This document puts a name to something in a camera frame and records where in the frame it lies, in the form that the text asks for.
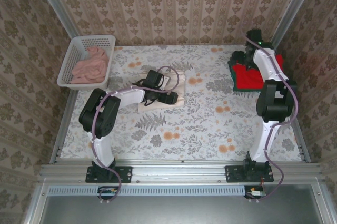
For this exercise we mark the cream t-shirt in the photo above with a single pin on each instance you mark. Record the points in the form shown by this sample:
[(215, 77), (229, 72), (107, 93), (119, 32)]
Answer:
[(182, 95)]

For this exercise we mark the red t-shirt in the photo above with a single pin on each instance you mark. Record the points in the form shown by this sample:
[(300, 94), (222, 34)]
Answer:
[(247, 79)]

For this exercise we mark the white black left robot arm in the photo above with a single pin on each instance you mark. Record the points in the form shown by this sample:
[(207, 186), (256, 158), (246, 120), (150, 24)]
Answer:
[(129, 98)]

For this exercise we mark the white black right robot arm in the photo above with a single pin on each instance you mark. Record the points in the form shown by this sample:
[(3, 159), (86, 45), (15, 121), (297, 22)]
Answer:
[(263, 63)]

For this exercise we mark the green folded t-shirt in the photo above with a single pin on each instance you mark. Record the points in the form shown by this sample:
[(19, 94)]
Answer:
[(231, 75)]

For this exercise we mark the floral tablecloth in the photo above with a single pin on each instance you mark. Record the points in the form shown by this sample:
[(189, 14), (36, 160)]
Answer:
[(210, 129)]

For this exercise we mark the pink t-shirt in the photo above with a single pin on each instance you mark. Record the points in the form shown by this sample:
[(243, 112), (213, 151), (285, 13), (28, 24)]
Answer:
[(89, 71)]

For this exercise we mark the white plastic basket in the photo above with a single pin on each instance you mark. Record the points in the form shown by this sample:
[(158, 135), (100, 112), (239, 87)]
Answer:
[(79, 47)]

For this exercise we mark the small circuit board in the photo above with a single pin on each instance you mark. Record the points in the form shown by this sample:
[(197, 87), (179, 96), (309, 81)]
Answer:
[(256, 193), (111, 190)]

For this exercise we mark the grey metal panel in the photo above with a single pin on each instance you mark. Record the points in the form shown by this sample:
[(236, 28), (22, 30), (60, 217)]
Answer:
[(171, 210)]

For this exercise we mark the aluminium corner post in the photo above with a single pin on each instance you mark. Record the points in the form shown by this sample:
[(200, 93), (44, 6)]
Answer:
[(297, 2), (55, 2)]

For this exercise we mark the aluminium front rail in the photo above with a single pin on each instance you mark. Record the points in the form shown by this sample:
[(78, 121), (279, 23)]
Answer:
[(179, 171)]

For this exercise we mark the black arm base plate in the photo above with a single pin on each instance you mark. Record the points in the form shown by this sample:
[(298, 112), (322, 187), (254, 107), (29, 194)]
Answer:
[(126, 175), (231, 175)]

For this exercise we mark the aluminium side rail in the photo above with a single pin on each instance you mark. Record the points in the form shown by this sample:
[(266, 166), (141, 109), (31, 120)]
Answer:
[(301, 145), (64, 129)]

